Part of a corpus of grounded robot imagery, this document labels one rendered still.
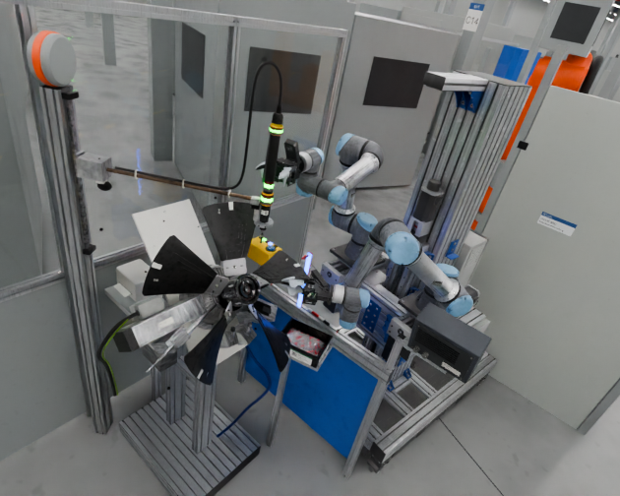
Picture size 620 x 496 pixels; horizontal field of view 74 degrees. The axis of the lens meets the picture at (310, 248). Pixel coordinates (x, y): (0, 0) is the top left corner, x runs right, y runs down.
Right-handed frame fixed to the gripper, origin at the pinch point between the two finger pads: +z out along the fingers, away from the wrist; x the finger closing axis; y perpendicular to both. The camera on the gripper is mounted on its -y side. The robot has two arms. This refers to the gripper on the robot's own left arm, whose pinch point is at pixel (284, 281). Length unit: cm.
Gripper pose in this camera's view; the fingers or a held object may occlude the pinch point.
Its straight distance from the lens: 170.1
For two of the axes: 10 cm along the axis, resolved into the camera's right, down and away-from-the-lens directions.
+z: -9.8, -1.7, -0.4
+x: -1.7, 7.8, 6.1
